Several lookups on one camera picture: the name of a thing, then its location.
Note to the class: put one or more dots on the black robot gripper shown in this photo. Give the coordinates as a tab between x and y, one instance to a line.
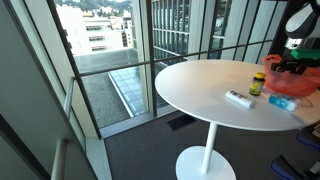
293	67

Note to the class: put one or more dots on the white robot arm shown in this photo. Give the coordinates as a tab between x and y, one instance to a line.
303	24

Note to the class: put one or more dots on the white blue labelled bottle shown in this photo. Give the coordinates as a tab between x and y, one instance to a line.
283	101

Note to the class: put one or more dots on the yellow cap dark bottle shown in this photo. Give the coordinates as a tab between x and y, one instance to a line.
257	84

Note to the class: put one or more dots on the orange plastic bag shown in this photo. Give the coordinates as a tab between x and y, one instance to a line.
289	83

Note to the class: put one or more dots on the white tube with barcode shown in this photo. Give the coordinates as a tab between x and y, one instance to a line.
241	99

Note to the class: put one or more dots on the black blue equipment base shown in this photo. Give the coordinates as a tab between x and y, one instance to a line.
301	165

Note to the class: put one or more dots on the floor air vent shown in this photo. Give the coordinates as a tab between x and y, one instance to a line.
180	122

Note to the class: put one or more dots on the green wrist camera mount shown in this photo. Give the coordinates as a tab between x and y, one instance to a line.
306	53

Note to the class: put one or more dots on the round white pedestal table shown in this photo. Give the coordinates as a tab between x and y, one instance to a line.
217	91

